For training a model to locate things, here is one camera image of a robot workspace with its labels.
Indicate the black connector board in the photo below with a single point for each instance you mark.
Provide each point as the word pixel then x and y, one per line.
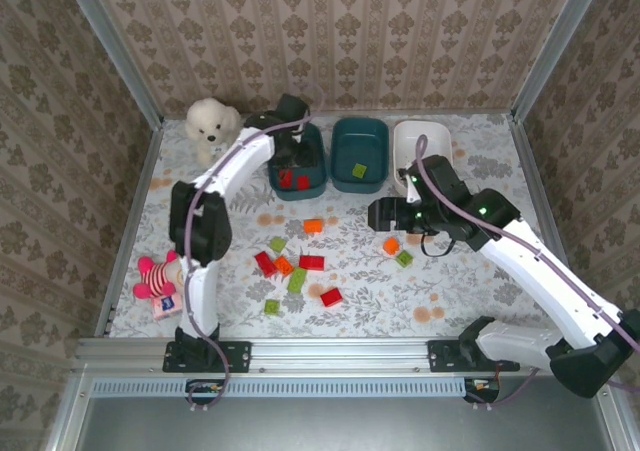
pixel 205 393
pixel 482 388

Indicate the orange lego brick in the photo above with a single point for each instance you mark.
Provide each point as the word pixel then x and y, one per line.
pixel 313 226
pixel 283 265
pixel 391 245

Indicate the aluminum frame post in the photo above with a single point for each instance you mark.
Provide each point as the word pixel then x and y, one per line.
pixel 555 46
pixel 115 56

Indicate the pink striped plush doll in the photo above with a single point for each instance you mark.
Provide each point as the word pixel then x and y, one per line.
pixel 157 276

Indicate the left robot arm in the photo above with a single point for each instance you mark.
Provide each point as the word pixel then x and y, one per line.
pixel 207 296

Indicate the white plush dog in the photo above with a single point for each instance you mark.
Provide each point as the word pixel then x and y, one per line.
pixel 210 126

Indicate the red lego brick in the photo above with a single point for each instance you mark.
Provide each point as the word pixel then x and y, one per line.
pixel 311 262
pixel 265 263
pixel 331 297
pixel 286 177
pixel 303 182

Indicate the long aluminum base rail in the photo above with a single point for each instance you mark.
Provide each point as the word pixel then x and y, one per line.
pixel 340 353

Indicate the dark teal plastic bin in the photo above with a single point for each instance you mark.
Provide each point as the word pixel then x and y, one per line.
pixel 350 146
pixel 310 193

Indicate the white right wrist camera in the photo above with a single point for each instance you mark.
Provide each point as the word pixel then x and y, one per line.
pixel 411 187

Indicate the aluminum side rail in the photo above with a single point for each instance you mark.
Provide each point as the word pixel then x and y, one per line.
pixel 537 181
pixel 142 186

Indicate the small pink box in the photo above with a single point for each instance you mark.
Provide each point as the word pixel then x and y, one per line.
pixel 167 307

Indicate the long green lego brick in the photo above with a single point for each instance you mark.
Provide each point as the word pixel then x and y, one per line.
pixel 297 279

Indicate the white plastic bin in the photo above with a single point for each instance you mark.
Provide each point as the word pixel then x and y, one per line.
pixel 435 138

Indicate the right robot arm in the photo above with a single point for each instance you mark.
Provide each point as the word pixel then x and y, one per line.
pixel 545 286

